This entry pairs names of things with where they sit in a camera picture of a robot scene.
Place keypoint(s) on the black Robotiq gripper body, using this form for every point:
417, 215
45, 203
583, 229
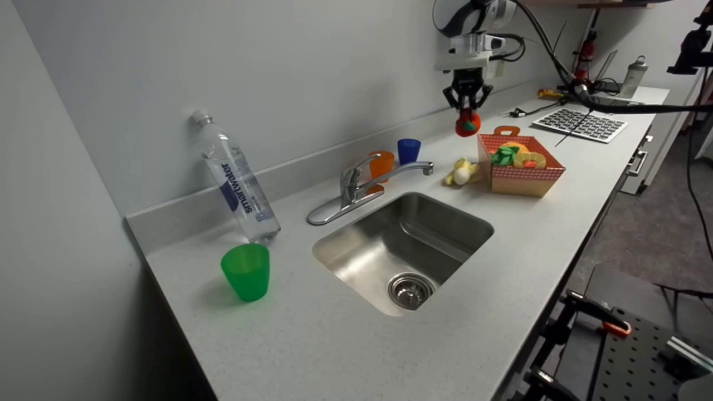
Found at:
469, 80

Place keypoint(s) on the red-orange round plush toy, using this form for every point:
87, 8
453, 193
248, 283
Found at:
469, 126

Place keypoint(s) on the pineapple plush toy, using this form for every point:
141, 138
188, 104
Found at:
512, 156

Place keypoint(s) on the yellow banana plush toy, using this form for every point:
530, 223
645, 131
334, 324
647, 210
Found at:
459, 175

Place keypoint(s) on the orange checkered basket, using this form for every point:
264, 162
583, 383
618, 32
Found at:
524, 179

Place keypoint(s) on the black hand tool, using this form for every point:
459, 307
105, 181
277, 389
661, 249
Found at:
530, 111

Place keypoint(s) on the blue plastic cup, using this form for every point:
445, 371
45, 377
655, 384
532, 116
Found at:
407, 151

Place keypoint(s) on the orange plastic cup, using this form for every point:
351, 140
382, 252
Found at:
382, 165

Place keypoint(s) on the white grid keyboard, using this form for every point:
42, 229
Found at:
580, 123

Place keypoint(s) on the red canister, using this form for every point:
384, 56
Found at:
586, 54

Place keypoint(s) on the chrome sink faucet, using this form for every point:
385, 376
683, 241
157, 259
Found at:
356, 191

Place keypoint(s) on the grey spray bottle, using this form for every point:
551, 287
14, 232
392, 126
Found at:
634, 76

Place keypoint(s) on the stainless steel sink basin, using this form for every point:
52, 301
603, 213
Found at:
404, 249

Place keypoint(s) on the clear plastic water bottle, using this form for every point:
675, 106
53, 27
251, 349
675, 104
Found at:
237, 181

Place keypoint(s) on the green plastic cup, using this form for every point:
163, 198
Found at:
246, 273

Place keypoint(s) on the black perforated workbench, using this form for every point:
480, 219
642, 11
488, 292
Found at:
631, 364

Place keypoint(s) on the black camera stand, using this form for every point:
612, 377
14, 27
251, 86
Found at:
694, 41

